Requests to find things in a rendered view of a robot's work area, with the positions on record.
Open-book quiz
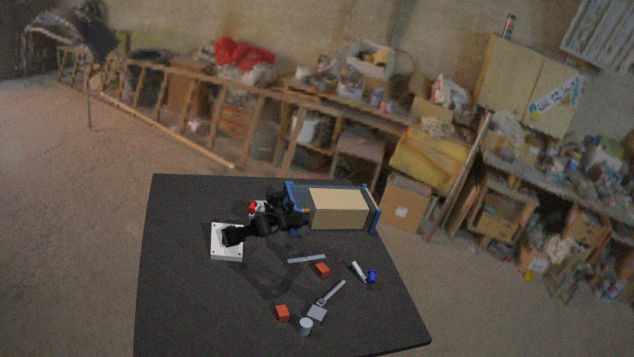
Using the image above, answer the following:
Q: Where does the red box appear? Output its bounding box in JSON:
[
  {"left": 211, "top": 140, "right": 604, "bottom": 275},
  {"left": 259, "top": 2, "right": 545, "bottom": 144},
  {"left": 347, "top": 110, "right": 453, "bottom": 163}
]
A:
[
  {"left": 274, "top": 305, "right": 290, "bottom": 322},
  {"left": 313, "top": 262, "right": 330, "bottom": 279}
]

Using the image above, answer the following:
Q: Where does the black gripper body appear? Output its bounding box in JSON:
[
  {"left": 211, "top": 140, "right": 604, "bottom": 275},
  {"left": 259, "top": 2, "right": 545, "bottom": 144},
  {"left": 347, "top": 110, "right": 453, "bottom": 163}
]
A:
[{"left": 269, "top": 191, "right": 288, "bottom": 227}]

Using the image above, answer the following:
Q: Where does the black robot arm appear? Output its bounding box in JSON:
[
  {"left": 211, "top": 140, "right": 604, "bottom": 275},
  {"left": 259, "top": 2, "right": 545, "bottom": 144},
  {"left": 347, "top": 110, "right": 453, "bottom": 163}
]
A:
[{"left": 221, "top": 200, "right": 309, "bottom": 247}]

